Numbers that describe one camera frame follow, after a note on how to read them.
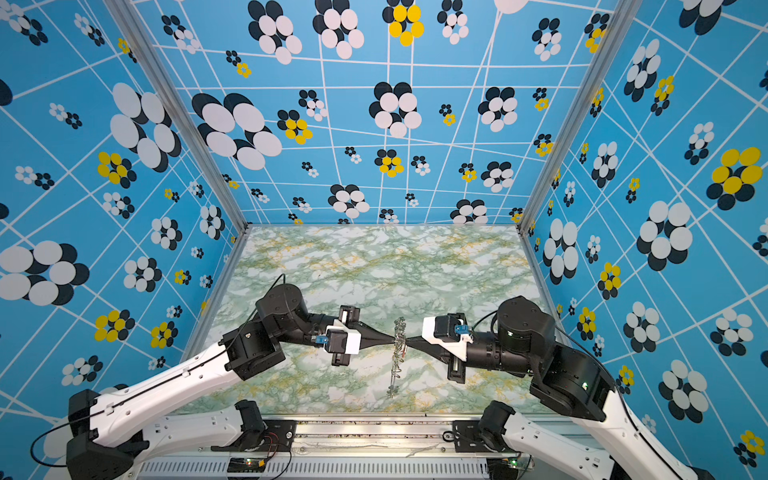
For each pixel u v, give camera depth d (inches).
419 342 19.5
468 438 28.2
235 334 19.2
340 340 16.5
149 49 29.2
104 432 15.3
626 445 14.8
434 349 16.8
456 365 17.4
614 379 15.5
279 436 28.6
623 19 27.0
